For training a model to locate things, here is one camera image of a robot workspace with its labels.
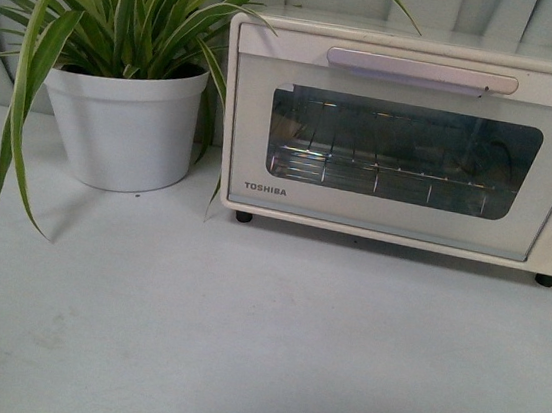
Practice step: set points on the metal wire oven rack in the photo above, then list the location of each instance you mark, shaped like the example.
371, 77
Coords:
391, 156

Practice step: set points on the white plastic plant pot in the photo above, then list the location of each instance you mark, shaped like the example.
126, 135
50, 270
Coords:
127, 135

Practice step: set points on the green spider plant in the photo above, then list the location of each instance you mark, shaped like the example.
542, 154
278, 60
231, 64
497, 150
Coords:
134, 40

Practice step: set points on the white glass oven door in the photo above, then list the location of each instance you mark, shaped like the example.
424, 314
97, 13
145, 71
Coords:
385, 220

